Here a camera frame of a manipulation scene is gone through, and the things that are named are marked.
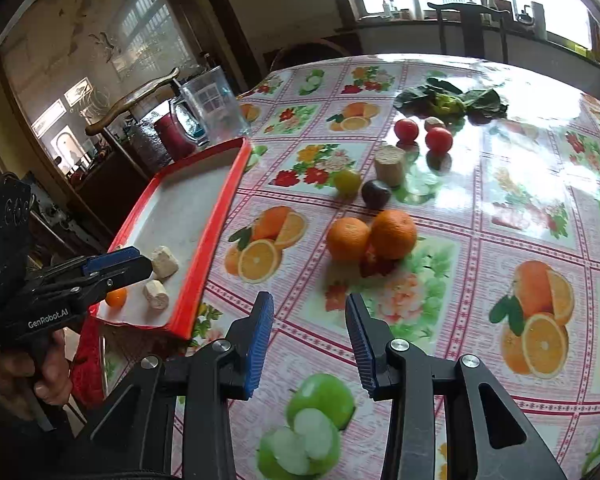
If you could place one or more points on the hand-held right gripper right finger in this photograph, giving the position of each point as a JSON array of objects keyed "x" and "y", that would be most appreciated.
[{"x": 360, "y": 345}]

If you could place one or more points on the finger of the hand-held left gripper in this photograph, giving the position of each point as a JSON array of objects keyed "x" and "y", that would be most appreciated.
[
  {"x": 80, "y": 292},
  {"x": 110, "y": 260}
]

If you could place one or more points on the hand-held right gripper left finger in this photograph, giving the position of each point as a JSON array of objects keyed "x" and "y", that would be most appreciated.
[{"x": 260, "y": 340}]

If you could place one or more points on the orange mandarin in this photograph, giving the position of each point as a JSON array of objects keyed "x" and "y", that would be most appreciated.
[
  {"x": 393, "y": 234},
  {"x": 348, "y": 239},
  {"x": 116, "y": 298}
]

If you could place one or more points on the red rimmed white tray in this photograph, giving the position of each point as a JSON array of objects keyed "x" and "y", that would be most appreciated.
[{"x": 180, "y": 200}]

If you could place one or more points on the dark purple plum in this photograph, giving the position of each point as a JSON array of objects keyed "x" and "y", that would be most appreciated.
[{"x": 376, "y": 193}]

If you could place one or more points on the yellow green round fruit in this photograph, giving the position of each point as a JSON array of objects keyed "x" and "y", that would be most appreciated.
[{"x": 348, "y": 181}]

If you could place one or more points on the red tomato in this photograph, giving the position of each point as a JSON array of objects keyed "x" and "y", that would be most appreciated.
[
  {"x": 439, "y": 140},
  {"x": 406, "y": 130}
]

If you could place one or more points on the person's left forearm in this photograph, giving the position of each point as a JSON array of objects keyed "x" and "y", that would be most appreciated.
[{"x": 10, "y": 450}]

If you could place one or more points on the person's left hand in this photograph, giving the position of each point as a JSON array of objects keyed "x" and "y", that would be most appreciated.
[{"x": 55, "y": 375}]

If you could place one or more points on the clear glass pitcher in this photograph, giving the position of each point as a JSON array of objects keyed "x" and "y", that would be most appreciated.
[{"x": 215, "y": 105}]

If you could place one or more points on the dark rounded chair back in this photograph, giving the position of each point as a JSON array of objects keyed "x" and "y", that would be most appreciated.
[{"x": 305, "y": 55}]

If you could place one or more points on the dark slim chair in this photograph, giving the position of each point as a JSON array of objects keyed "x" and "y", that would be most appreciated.
[{"x": 472, "y": 25}]

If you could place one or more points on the small bottle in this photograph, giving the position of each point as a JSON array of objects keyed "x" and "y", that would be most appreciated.
[{"x": 389, "y": 5}]

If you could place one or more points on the spray bottle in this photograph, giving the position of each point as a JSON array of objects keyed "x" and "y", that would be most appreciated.
[{"x": 487, "y": 7}]

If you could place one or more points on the white kettle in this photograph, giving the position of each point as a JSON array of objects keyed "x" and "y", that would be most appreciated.
[{"x": 539, "y": 20}]

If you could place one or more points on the wooden chair with curved rail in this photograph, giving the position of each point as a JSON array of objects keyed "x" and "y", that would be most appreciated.
[{"x": 130, "y": 100}]

